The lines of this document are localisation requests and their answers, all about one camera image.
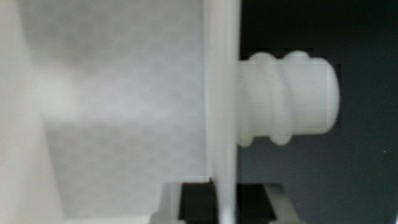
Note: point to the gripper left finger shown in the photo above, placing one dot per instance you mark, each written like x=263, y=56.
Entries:
x=187, y=204

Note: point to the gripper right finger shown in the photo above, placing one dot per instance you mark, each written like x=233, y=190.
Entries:
x=265, y=206

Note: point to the white cabinet body box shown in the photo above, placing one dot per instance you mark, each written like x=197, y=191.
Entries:
x=133, y=103

